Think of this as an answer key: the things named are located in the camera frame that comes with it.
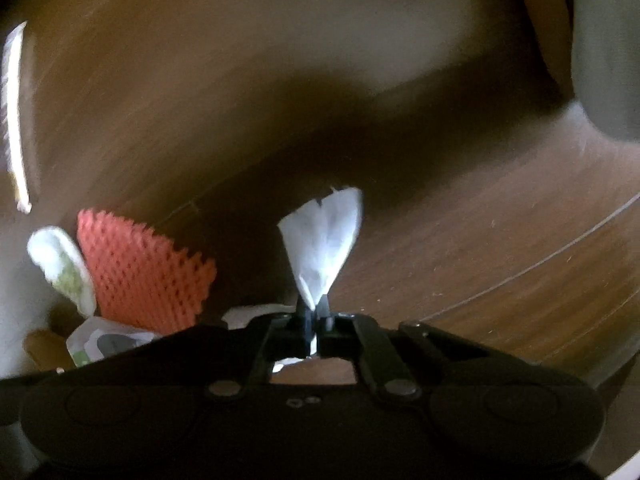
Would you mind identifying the orange foam net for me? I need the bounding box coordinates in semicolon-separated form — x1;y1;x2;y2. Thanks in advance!
77;208;218;334

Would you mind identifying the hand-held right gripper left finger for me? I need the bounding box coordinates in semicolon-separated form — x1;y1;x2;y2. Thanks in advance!
165;296;315;398

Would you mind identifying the white green paper wrapper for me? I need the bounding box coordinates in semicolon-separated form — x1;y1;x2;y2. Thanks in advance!
27;227;97;314

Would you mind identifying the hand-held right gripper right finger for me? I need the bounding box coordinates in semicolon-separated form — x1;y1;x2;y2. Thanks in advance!
318;295;501;401

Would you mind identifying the white flat strip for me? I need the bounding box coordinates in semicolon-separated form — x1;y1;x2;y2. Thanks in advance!
0;21;34;214

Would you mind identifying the grey blurred object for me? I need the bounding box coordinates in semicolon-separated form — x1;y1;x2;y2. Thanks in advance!
569;0;640;142

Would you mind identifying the white paper tissue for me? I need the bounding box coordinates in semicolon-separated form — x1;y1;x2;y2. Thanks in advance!
272;187;363;373

